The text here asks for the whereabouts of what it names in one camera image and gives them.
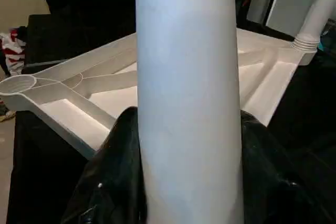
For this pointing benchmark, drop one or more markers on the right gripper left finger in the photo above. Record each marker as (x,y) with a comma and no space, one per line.
(113,182)

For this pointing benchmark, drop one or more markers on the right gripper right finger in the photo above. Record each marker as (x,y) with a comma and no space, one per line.
(283,182)

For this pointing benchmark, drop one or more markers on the white plastic table top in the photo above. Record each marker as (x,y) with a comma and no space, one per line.
(84,103)

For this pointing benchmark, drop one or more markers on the white plastic table leg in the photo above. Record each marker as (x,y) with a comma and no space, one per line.
(317,14)
(189,103)

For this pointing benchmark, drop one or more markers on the black work mat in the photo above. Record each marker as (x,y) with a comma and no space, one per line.
(47,182)

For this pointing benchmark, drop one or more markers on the clear bag striped contents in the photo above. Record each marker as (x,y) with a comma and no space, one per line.
(11,51)

